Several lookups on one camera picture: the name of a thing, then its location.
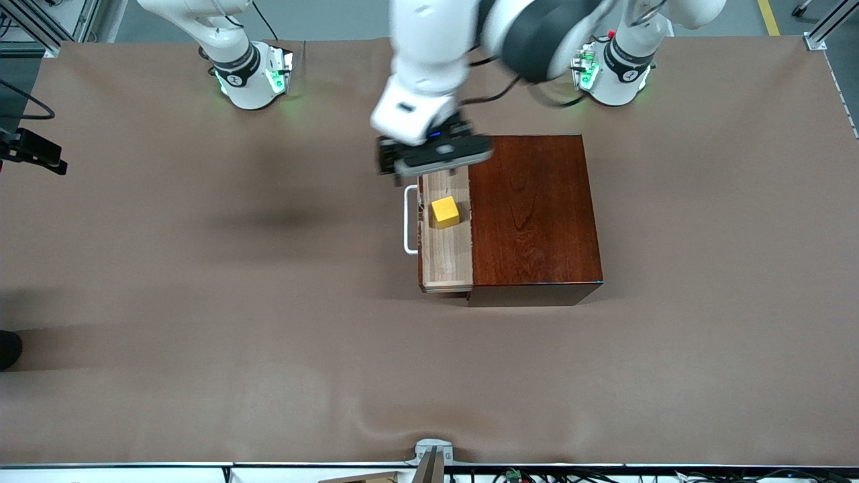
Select yellow block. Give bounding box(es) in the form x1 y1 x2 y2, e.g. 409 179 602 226
430 195 462 229

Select wooden drawer with white handle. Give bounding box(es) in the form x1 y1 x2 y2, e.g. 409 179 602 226
403 168 475 294

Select dark red wooden cabinet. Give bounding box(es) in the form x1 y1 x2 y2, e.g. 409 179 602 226
467 134 604 308

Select black round object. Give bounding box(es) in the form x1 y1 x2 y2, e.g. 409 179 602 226
0 330 23 372

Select brown table cloth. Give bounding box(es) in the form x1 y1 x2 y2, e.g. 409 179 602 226
0 35 859 467

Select brown cardboard piece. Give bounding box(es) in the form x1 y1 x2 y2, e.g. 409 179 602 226
317 471 401 483

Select aluminium frame profile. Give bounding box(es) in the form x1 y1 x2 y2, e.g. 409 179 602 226
805 0 859 52
0 0 101 58

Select black base cable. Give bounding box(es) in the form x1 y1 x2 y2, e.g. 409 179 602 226
252 0 279 41

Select grey metal bracket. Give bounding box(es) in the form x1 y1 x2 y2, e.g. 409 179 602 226
405 439 455 483

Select white table edge rail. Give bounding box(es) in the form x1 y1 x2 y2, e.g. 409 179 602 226
0 462 859 483

